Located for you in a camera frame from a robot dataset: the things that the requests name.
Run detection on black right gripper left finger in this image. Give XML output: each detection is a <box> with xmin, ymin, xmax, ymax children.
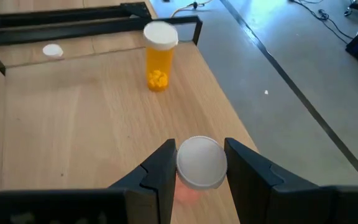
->
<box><xmin>0</xmin><ymin>139</ymin><xmax>178</xmax><ymax>224</ymax></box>

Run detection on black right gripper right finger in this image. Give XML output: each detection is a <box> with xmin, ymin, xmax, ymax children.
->
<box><xmin>224</xmin><ymin>138</ymin><xmax>358</xmax><ymax>224</ymax></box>

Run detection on pink medicine bottle white cap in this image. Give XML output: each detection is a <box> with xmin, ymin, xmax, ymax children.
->
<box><xmin>175</xmin><ymin>135</ymin><xmax>229</xmax><ymax>206</ymax></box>
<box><xmin>42</xmin><ymin>43</ymin><xmax>64</xmax><ymax>58</ymax></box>

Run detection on orange medicine bottle white cap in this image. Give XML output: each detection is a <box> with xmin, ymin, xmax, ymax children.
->
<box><xmin>143</xmin><ymin>20</ymin><xmax>179</xmax><ymax>93</ymax></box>

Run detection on wooden shelf black metal frame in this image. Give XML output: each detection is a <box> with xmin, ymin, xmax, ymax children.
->
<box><xmin>0</xmin><ymin>15</ymin><xmax>257</xmax><ymax>224</ymax></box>

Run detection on black floor cable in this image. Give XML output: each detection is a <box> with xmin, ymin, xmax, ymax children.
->
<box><xmin>289</xmin><ymin>0</ymin><xmax>356</xmax><ymax>44</ymax></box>

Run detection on black aluminium table frame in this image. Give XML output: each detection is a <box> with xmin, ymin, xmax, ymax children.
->
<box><xmin>0</xmin><ymin>1</ymin><xmax>152</xmax><ymax>32</ymax></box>

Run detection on yellow cable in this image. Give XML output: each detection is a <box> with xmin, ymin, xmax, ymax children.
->
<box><xmin>169</xmin><ymin>0</ymin><xmax>214</xmax><ymax>18</ymax></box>

